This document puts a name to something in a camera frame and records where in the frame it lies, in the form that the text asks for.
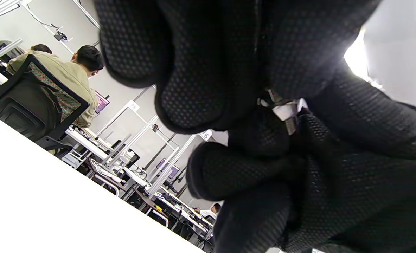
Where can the black ceiling mounted device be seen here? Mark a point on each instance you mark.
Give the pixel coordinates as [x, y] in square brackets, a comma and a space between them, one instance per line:
[61, 36]

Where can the person's right hand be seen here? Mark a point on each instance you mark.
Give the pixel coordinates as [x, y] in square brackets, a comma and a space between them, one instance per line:
[334, 175]

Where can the black mesh office chair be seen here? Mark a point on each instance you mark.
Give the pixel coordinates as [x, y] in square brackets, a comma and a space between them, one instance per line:
[18, 105]

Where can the purple lit monitor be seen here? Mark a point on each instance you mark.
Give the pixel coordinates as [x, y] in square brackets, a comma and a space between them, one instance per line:
[101, 102]
[167, 168]

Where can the aluminium frame rack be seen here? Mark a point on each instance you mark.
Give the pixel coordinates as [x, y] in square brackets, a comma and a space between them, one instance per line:
[170, 165]

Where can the silver metal screw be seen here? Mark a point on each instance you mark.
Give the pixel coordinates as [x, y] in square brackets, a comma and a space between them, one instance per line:
[291, 127]

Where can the person's left hand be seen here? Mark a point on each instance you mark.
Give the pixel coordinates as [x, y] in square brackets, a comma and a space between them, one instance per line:
[211, 52]

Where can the white desk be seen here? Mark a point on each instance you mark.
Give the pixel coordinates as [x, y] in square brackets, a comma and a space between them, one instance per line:
[84, 142]

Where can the ceiling light strip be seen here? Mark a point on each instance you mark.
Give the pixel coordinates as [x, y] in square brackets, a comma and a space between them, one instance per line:
[357, 56]

